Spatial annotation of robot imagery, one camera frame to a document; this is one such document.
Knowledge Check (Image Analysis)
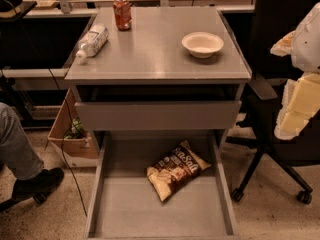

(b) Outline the brown chip bag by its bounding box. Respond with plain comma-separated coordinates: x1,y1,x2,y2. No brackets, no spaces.
147,140,211,201

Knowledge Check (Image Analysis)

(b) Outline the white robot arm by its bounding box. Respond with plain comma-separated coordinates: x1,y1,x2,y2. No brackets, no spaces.
270,3,320,140

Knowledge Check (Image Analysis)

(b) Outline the grey drawer cabinet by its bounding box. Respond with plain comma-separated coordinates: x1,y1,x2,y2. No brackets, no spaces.
66,7,251,240

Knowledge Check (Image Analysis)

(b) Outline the closed top drawer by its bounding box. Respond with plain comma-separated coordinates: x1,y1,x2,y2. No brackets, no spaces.
75,101,241,131

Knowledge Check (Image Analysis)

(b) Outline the open middle drawer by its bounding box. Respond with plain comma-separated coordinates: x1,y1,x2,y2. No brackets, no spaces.
83,132,241,240

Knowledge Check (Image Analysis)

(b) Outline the white paper bowl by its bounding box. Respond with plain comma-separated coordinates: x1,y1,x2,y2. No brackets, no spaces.
182,32,224,59

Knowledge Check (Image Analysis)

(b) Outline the green item in box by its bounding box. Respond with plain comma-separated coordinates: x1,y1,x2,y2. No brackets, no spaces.
64,117,85,139

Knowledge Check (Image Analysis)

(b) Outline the cardboard box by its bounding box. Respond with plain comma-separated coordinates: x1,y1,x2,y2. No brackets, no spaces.
48,89,98,167

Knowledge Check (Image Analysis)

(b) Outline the clear plastic water bottle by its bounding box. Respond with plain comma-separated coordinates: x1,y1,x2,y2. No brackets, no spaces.
76,23,109,64

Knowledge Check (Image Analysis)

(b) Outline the orange soda can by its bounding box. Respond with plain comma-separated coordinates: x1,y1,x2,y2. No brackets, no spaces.
113,0,132,31

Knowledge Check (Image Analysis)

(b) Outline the black shoe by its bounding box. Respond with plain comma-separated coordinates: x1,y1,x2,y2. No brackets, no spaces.
12,168,64,201

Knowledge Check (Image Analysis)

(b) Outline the person leg in jeans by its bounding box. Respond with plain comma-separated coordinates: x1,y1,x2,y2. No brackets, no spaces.
0,103,44,180

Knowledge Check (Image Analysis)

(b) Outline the black office chair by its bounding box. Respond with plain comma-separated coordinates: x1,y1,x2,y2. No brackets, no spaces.
225,0,320,206

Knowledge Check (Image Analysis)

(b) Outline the black cable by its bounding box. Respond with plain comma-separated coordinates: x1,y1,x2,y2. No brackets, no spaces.
44,67,88,218

